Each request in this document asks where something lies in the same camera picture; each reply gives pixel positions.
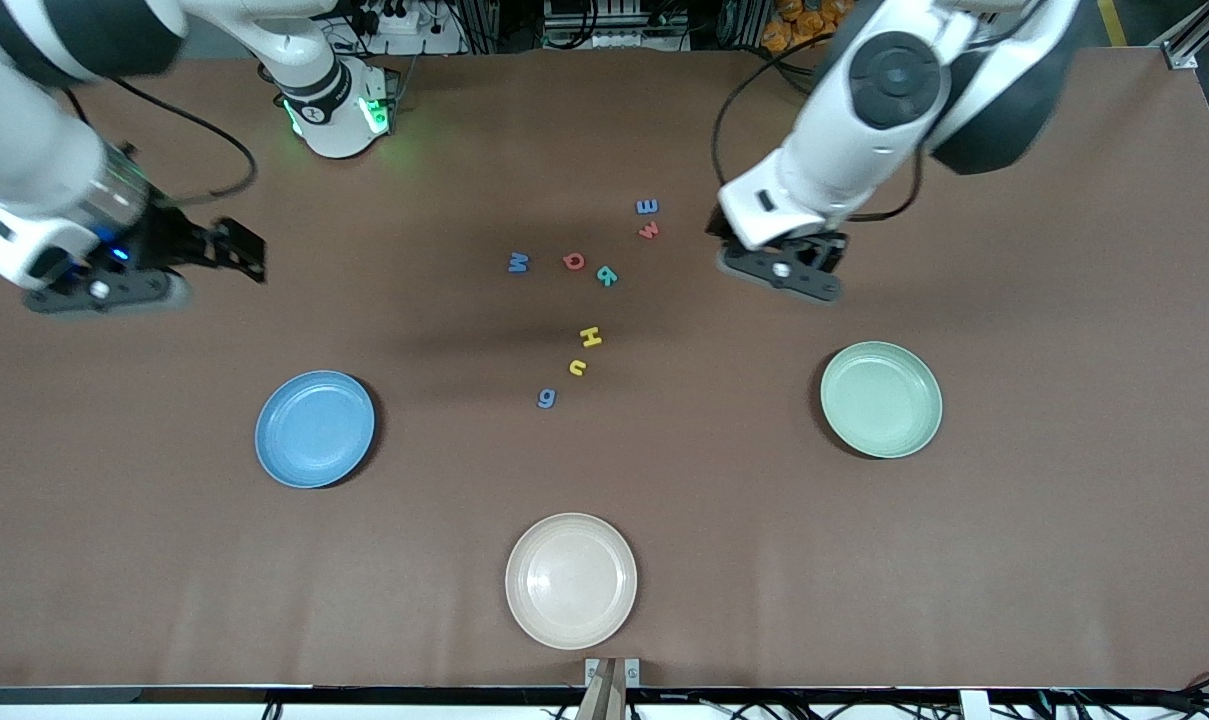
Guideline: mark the orange packets pile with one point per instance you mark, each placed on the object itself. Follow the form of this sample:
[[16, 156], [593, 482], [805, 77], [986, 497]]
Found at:
[[799, 30]]

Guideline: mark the blue letter E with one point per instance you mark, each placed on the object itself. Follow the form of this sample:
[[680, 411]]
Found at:
[[647, 207]]

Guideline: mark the yellow letter u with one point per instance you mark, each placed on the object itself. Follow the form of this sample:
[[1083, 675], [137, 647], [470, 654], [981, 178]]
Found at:
[[581, 369]]

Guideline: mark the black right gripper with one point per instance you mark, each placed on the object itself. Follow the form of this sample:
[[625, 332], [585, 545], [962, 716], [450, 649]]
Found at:
[[171, 243]]

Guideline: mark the beige plate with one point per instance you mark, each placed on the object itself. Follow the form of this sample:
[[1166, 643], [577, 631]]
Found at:
[[571, 580]]

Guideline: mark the blue letter g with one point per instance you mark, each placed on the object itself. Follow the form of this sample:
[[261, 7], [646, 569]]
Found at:
[[546, 399]]

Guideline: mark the blue plate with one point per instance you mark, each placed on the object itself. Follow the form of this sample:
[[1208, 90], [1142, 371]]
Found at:
[[314, 430]]

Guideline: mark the red letter w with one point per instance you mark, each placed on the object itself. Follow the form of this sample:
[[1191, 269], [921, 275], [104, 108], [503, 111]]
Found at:
[[649, 231]]

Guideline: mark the teal letter R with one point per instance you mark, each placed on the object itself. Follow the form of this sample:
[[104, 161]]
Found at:
[[607, 276]]

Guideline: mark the aluminium frame profile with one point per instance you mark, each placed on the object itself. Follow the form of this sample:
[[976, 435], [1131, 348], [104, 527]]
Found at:
[[1179, 55]]

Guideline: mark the blue letter M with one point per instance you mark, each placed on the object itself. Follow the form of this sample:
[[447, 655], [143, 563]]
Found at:
[[518, 262]]

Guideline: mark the metal bracket with wooden strip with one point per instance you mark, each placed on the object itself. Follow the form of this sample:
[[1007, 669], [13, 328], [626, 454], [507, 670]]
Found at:
[[596, 672]]

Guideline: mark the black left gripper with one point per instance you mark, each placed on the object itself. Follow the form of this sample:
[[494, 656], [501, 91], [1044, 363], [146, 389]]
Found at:
[[835, 246]]

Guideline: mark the red letter Q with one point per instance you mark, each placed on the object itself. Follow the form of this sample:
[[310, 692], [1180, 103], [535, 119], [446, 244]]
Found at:
[[567, 262]]

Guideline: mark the green plate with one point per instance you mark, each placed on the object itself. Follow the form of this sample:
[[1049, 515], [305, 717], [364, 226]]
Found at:
[[881, 400]]

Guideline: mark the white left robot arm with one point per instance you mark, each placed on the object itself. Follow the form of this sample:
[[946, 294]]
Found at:
[[864, 130]]

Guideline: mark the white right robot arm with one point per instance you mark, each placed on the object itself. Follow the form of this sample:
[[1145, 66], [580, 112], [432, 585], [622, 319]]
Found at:
[[24, 150]]

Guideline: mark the yellow letter H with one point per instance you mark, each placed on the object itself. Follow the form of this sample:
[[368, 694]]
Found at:
[[590, 337]]

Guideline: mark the white power strip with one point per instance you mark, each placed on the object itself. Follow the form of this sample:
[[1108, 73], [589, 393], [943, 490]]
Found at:
[[399, 22]]

